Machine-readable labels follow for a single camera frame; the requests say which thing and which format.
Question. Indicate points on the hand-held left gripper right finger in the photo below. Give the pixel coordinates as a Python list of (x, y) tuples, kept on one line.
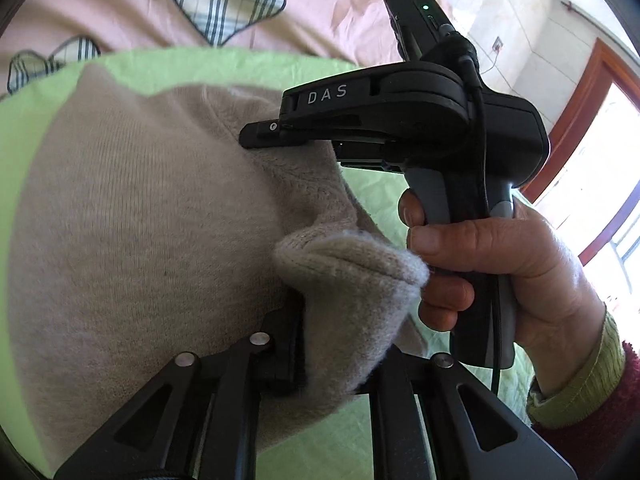
[(390, 390)]

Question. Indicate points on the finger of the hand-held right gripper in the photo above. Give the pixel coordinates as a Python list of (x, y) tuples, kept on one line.
[(272, 132)]

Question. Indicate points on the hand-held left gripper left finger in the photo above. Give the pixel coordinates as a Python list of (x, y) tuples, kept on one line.
[(280, 350)]

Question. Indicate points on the beige knit sweater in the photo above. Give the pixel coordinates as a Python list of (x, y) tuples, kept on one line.
[(150, 210)]

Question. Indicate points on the person's right forearm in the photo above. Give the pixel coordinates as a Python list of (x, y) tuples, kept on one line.
[(590, 385)]

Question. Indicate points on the person's right hand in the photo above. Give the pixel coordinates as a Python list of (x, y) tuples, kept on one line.
[(540, 270)]

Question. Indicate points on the green bed sheet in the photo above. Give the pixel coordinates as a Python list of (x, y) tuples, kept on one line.
[(320, 440)]

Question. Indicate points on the pink heart print duvet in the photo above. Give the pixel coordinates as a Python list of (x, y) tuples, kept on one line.
[(125, 10)]

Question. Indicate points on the wall socket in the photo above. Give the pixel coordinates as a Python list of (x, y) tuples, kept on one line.
[(497, 45)]

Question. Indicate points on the wooden window frame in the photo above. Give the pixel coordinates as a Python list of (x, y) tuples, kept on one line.
[(580, 105)]

